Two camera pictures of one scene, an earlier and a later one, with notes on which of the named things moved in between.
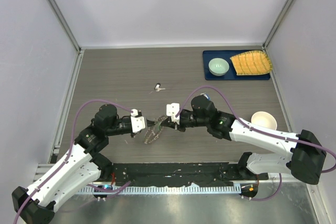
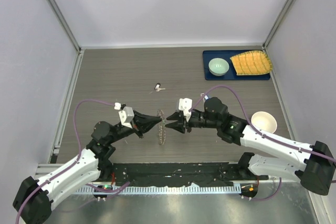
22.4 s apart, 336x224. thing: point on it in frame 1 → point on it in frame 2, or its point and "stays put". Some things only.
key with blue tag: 206,95 stays put
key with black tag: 157,87 stays put
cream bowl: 264,118 stays put
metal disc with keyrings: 153,131 → 161,130
